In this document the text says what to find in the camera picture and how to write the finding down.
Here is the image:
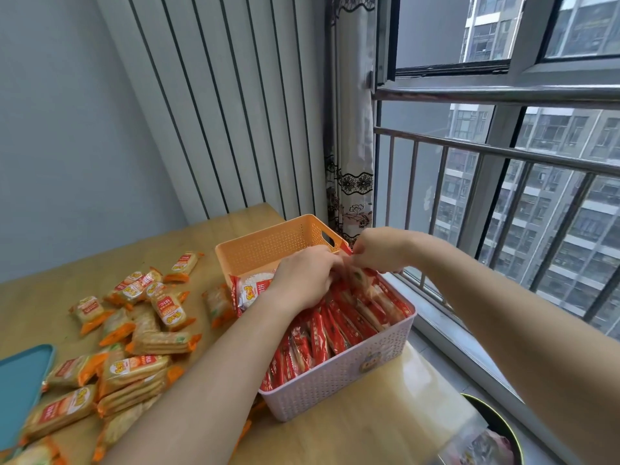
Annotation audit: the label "person's right hand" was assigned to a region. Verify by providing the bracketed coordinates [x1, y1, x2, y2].
[346, 227, 414, 274]

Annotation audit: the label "person's left hand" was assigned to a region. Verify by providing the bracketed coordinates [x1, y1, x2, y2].
[269, 245, 347, 314]

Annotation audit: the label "red snack packet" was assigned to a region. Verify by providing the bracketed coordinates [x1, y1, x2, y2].
[339, 241, 376, 291]

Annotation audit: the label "person's right forearm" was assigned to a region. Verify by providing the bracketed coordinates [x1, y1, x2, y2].
[404, 233, 620, 465]

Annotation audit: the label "person's left forearm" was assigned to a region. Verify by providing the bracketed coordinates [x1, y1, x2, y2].
[103, 285, 302, 465]

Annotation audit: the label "row of red packets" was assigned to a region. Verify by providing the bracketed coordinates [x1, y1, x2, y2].
[260, 273, 415, 393]

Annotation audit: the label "orange plastic basket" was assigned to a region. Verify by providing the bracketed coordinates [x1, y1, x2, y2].
[214, 214, 350, 288]

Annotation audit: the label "red white cracker packet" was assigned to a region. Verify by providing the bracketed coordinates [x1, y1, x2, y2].
[231, 271, 278, 316]

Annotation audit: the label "pink plastic basket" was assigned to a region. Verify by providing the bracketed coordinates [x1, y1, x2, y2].
[258, 272, 418, 423]

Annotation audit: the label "floral patterned curtain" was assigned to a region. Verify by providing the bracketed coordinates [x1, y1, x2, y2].
[324, 0, 379, 244]

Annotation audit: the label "white panel radiator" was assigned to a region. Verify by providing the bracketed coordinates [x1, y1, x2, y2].
[94, 0, 331, 225]

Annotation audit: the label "metal window railing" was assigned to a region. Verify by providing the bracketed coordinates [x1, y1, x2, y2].
[372, 86, 620, 335]

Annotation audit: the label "grey apartment buildings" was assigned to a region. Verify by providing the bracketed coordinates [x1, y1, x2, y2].
[433, 0, 620, 340]

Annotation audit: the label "black round bin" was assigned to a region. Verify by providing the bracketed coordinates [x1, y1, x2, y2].
[459, 393, 525, 465]

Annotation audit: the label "pile of orange packets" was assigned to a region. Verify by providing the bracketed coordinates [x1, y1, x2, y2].
[0, 251, 253, 465]

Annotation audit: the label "teal plastic tray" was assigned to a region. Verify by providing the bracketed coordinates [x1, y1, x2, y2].
[0, 344, 57, 452]

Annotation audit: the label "grey window frame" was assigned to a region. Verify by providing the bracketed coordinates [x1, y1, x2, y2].
[374, 0, 620, 465]

